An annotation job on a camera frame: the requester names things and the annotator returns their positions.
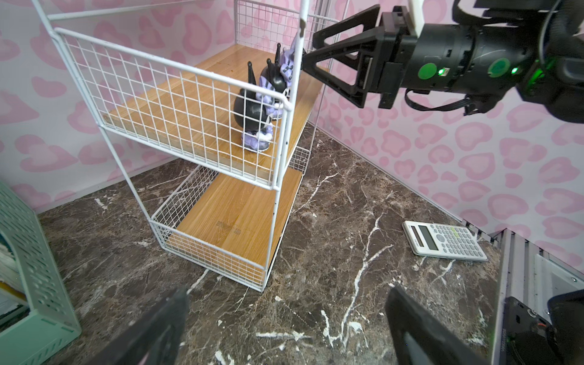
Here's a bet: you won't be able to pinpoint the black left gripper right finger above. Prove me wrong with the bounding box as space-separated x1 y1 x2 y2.
385 286 486 364

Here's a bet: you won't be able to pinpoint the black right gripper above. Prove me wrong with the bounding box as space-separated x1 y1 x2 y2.
302 5 419 110

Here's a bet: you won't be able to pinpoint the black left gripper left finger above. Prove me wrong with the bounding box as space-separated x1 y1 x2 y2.
88 287 189 364

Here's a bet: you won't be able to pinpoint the small black Kuromi figurine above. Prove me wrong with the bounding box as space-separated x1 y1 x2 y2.
233 88 274 152

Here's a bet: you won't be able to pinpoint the large purple Kuromi doll figurine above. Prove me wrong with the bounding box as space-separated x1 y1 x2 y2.
280 35 299 83

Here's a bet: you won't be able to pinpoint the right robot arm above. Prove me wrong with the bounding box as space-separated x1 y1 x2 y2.
302 1 583 123

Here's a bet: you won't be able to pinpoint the white calculator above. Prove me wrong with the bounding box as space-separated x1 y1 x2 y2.
401 221 488 262

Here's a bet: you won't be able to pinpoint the mint green file organizer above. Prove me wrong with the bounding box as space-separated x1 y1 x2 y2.
1 183 82 364

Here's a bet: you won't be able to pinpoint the papers and folders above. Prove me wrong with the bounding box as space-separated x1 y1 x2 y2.
1 235 30 331

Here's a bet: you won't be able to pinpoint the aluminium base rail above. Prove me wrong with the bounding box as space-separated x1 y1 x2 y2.
464 221 583 364

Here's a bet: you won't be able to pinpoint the white wire wooden shelf rack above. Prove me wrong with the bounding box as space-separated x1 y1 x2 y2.
33 1 334 291

